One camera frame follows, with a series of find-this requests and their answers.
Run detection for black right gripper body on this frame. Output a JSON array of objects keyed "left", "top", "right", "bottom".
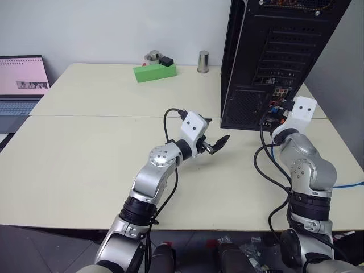
[{"left": 280, "top": 101, "right": 295, "bottom": 119}]

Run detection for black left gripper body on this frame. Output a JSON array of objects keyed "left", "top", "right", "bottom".
[{"left": 196, "top": 134, "right": 214, "bottom": 156}]

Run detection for blue ethernet cable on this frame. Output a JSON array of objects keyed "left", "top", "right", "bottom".
[{"left": 268, "top": 105, "right": 364, "bottom": 190}]

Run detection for black computer tower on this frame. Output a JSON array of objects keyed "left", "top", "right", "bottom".
[{"left": 220, "top": 0, "right": 353, "bottom": 132}]

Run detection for stainless steel cup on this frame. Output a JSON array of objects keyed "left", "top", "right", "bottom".
[{"left": 197, "top": 50, "right": 210, "bottom": 74}]

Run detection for green rectangular box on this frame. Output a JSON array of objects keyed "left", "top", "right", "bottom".
[{"left": 133, "top": 63, "right": 178, "bottom": 84}]

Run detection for dark rounded shape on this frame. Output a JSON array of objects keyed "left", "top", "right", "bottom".
[{"left": 151, "top": 241, "right": 177, "bottom": 273}]

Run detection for open grey laptop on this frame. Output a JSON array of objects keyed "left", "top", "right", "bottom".
[{"left": 0, "top": 55, "right": 51, "bottom": 135}]

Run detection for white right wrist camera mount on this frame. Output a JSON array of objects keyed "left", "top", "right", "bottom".
[{"left": 272, "top": 96, "right": 318, "bottom": 136}]

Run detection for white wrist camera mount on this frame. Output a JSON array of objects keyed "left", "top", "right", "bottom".
[
  {"left": 180, "top": 111, "right": 208, "bottom": 158},
  {"left": 272, "top": 96, "right": 318, "bottom": 136}
]

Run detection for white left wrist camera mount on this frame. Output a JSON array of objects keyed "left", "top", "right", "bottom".
[{"left": 180, "top": 111, "right": 208, "bottom": 158}]

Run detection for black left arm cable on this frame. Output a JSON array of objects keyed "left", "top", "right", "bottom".
[{"left": 143, "top": 107, "right": 188, "bottom": 273}]

